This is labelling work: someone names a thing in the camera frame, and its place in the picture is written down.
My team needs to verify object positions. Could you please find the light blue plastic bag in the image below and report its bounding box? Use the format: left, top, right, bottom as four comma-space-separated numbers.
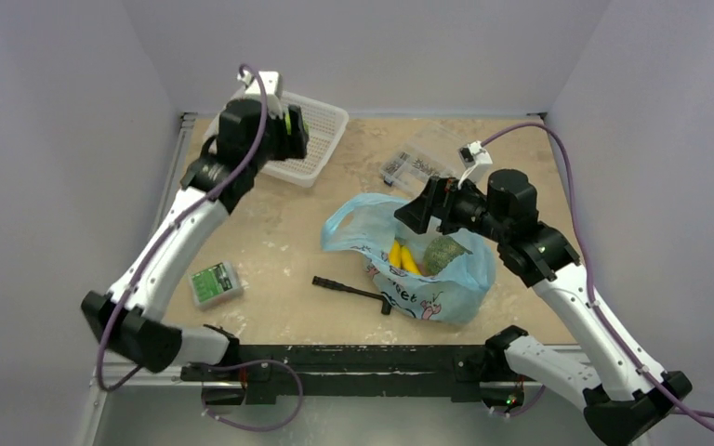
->
320, 193, 496, 324

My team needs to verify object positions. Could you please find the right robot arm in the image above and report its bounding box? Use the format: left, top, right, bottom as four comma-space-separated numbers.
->
395, 169, 693, 445

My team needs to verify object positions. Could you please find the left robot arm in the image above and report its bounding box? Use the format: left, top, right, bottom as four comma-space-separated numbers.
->
81, 98, 309, 380

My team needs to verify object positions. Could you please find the dark green fake melon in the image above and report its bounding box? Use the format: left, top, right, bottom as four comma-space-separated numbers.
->
422, 235, 472, 276

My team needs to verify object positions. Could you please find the yellow fake fruit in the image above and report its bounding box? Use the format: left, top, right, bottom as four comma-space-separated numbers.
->
388, 240, 422, 276

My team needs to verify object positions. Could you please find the white perforated plastic basket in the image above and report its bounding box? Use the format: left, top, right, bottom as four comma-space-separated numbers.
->
184, 92, 349, 190

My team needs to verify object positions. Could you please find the clear plastic screw organizer box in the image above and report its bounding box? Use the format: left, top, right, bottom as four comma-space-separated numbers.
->
379, 124, 483, 197

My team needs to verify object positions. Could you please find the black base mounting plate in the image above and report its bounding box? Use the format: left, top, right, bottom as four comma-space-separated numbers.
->
180, 345, 524, 409

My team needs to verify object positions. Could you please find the green label clear small box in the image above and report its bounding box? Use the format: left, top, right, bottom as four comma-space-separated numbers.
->
188, 261, 245, 310

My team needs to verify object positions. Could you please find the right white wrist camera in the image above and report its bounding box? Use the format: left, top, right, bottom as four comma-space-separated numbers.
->
458, 140, 493, 189

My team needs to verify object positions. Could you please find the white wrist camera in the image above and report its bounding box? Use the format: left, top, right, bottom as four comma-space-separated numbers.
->
458, 140, 493, 189
231, 71, 286, 119

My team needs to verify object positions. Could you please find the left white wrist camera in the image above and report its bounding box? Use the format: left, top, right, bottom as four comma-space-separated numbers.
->
231, 71, 286, 119

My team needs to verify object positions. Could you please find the black T-handle tool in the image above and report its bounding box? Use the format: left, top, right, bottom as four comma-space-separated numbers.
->
311, 276, 391, 316

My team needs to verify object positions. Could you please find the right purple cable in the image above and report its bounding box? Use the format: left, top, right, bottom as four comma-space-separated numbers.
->
480, 121, 714, 442

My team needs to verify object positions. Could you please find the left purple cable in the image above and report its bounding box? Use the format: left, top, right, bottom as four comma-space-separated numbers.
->
95, 63, 271, 393

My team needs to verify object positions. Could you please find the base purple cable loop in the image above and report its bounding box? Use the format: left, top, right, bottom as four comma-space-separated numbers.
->
200, 359, 306, 433

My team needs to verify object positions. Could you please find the aluminium frame rail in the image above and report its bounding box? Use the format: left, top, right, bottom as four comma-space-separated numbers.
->
92, 111, 199, 393

